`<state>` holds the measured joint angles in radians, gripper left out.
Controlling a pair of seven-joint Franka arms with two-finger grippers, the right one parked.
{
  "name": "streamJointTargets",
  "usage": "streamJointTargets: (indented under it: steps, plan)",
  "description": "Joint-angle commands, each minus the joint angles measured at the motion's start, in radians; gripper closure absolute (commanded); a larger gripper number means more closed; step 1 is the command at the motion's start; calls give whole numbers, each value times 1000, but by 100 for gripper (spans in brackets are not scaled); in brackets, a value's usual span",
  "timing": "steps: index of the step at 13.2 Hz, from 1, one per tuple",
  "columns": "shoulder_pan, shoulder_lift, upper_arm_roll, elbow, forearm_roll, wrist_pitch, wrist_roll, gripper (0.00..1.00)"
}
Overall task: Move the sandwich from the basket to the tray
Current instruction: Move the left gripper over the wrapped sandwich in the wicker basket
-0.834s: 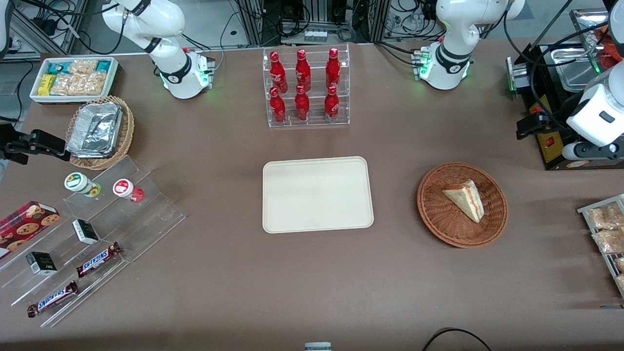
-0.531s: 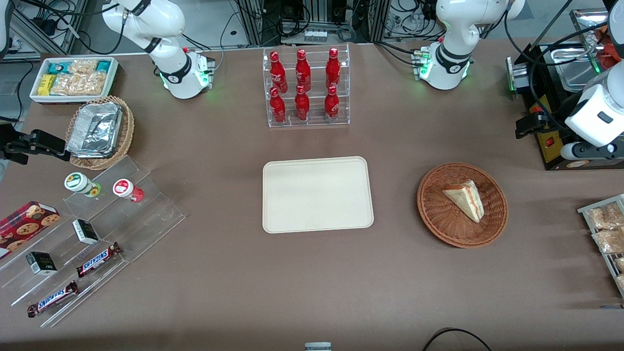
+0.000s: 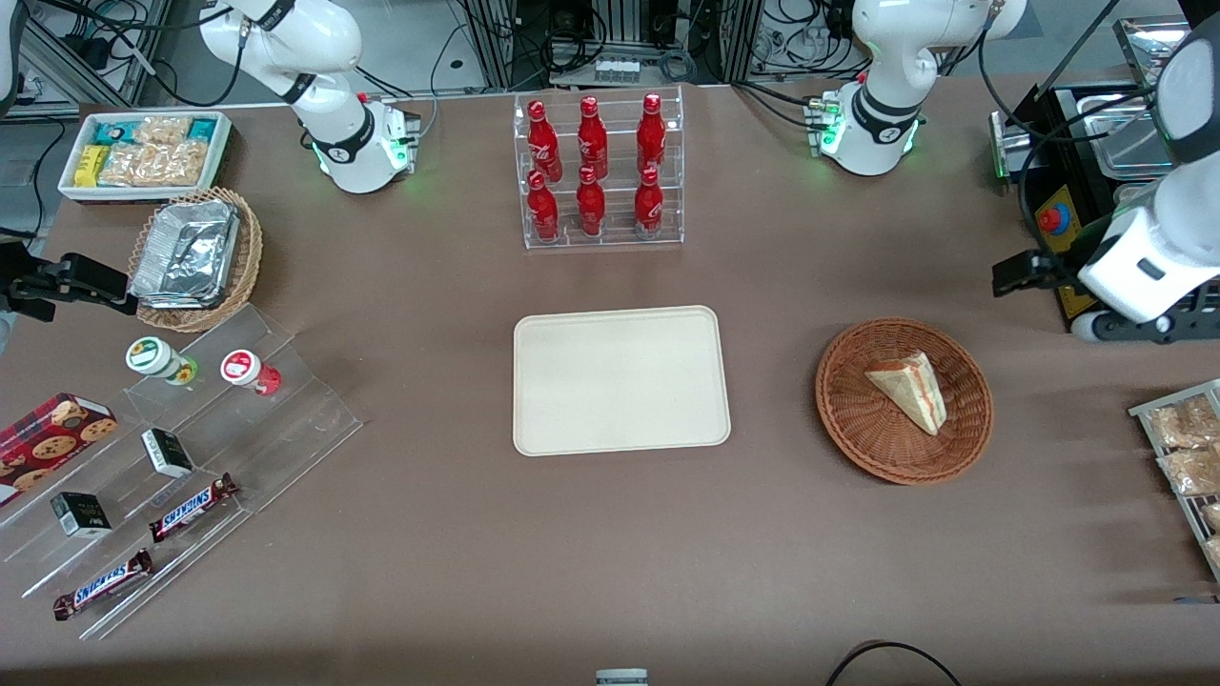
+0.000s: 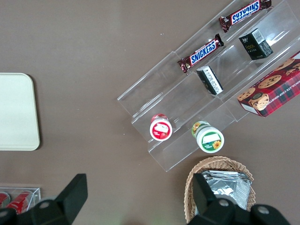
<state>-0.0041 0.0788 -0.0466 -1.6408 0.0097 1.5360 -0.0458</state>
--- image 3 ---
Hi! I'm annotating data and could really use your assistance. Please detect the clear bag of pastry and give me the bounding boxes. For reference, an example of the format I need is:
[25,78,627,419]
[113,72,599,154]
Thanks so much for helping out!
[1148,394,1220,450]
[1156,447,1220,497]

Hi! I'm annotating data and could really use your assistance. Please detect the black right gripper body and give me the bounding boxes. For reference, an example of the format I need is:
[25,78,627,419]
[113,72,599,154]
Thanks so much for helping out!
[0,271,66,323]

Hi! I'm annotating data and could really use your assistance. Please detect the oval tan wicker basket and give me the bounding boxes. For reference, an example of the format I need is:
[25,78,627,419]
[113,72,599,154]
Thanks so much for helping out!
[128,187,264,333]

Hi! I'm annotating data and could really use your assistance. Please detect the red lidded white cup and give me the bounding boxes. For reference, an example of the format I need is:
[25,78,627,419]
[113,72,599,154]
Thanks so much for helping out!
[219,349,283,397]

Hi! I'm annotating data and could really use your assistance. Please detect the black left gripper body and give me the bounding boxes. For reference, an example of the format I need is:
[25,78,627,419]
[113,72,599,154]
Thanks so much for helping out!
[1029,252,1085,298]

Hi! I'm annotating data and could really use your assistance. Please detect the round brown wicker basket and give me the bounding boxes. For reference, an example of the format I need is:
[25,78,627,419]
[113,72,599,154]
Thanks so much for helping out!
[815,317,995,487]

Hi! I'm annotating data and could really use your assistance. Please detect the clear acrylic stepped shelf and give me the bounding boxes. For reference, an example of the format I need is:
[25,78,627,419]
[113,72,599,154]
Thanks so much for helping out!
[0,304,364,641]

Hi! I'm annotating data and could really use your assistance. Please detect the black control box red button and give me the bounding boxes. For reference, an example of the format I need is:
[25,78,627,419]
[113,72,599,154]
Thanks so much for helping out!
[989,80,1220,332]

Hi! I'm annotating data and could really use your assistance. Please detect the stainless steel pan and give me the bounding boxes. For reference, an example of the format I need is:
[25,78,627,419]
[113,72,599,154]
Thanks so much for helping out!
[1113,15,1194,89]
[1075,90,1175,179]

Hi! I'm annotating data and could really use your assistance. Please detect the metal wire rack tray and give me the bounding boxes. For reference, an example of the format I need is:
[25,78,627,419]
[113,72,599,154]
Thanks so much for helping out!
[1128,378,1220,583]

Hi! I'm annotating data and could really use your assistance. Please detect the triangle sandwich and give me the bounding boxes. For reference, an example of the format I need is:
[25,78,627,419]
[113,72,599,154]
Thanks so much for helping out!
[864,352,948,437]

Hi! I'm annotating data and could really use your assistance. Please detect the Snickers chocolate bar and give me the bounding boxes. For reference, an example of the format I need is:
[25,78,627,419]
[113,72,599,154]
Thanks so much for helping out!
[147,473,238,545]
[51,548,154,622]

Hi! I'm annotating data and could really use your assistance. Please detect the small black carton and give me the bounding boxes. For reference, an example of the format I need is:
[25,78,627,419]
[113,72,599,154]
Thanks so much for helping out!
[140,427,195,479]
[50,491,113,539]

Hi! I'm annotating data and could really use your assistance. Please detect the green lidded white cup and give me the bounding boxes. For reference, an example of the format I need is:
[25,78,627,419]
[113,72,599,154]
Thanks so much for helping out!
[125,336,199,387]

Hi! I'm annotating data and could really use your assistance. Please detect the white plastic snack bin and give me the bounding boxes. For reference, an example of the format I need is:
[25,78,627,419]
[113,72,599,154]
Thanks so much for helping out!
[58,111,234,205]

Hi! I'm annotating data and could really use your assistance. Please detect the red plaid cookie box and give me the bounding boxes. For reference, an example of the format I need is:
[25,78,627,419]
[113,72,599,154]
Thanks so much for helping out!
[0,392,119,507]

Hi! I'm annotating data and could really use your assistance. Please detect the red cola bottle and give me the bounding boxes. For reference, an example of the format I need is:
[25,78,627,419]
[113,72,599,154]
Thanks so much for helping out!
[526,171,561,243]
[526,99,564,183]
[577,95,610,180]
[636,92,667,175]
[575,166,607,238]
[633,167,664,240]

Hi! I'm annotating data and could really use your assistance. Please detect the clear acrylic bottle rack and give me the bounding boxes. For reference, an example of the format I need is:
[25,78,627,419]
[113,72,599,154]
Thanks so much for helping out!
[513,84,685,251]

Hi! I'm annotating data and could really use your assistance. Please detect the clear bag of crackers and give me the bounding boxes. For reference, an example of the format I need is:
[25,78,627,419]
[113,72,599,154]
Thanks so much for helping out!
[99,140,210,188]
[133,115,193,147]

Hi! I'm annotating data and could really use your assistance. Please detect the stacked aluminium foil trays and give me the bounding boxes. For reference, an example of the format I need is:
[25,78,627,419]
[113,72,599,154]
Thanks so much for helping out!
[130,199,240,309]

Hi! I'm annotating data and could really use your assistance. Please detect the beige plastic tray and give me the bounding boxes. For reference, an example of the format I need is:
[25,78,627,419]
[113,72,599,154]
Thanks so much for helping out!
[513,305,732,457]

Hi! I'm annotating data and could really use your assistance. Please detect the black table cable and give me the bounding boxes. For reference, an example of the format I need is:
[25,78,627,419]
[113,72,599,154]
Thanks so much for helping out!
[823,640,965,686]

